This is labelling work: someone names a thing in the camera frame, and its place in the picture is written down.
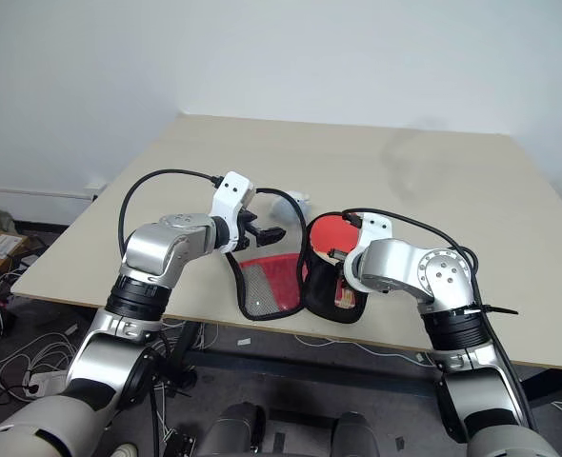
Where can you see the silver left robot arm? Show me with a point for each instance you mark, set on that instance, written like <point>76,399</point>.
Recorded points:
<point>152,247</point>

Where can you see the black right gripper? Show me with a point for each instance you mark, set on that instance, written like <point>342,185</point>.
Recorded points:
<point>336,255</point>

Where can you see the white power strip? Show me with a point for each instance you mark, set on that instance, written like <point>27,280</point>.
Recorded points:
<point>47,383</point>

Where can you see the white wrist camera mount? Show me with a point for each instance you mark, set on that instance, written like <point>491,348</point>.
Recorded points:
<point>226,197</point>
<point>374,227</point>

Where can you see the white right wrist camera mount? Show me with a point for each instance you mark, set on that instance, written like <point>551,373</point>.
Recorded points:
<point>374,227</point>

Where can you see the red table tennis paddle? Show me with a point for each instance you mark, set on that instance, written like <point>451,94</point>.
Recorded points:
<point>326,233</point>

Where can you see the black metal table frame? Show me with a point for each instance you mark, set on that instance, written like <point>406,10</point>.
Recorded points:
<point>309,369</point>

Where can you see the red black paddle case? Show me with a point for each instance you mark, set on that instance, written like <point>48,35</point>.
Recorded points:
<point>281,281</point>

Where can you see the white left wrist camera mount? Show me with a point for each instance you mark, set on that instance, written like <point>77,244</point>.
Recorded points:
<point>226,197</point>

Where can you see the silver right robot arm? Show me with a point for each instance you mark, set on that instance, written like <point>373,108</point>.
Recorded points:
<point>395,262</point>

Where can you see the white crumpled plastic object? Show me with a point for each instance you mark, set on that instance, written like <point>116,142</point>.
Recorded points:
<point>288,205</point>

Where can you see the small black circuit board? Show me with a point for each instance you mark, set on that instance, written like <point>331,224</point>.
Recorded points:
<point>181,443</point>

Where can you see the dark rounded grey shape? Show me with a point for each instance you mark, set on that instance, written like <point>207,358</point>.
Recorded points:
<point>235,431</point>
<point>357,435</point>

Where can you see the white wall socket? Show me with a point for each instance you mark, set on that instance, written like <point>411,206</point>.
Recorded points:
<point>97,188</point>

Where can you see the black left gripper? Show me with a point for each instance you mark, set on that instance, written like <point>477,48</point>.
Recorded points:
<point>248,229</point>

